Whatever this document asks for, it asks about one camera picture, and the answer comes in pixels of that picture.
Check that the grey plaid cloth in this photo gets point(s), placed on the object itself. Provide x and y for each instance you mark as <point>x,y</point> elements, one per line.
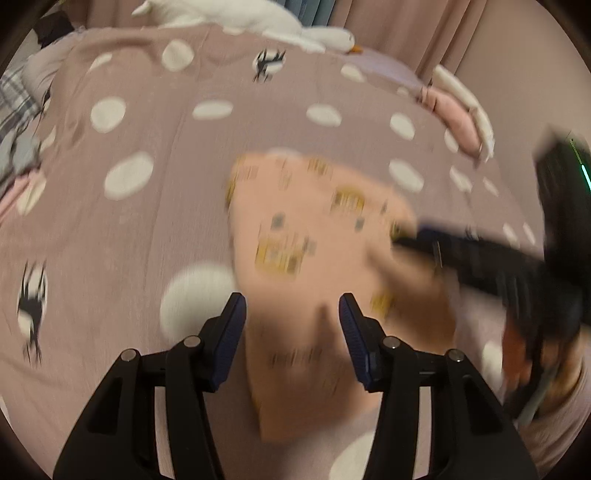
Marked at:
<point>14,101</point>

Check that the mauve polka dot blanket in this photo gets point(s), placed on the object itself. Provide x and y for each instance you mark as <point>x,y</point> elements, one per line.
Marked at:
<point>161,138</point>

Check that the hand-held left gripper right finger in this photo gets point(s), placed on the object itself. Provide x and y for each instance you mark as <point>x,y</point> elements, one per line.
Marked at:
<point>358,341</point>

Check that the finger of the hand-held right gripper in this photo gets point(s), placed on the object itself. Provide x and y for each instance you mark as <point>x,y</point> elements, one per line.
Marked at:
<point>434,244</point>

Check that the white folded cloth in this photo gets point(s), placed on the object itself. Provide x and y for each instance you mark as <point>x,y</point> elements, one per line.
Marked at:
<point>466,92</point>

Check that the teal curtain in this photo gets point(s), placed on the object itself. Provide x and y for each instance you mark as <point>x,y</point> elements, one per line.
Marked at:
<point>307,9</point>

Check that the white goose plush toy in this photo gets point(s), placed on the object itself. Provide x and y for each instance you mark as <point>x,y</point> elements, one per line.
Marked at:
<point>221,11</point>

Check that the orange cartoon print shirt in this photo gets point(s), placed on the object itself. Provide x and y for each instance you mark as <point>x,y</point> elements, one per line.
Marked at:
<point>300,221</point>

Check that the person's right forearm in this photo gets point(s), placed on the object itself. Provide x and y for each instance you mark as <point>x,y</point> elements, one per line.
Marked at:
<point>558,429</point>

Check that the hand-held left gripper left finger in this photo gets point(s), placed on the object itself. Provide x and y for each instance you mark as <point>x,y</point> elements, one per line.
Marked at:
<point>226,341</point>

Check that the pink curtain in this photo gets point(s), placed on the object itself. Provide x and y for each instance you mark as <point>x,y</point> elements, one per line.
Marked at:
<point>415,27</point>

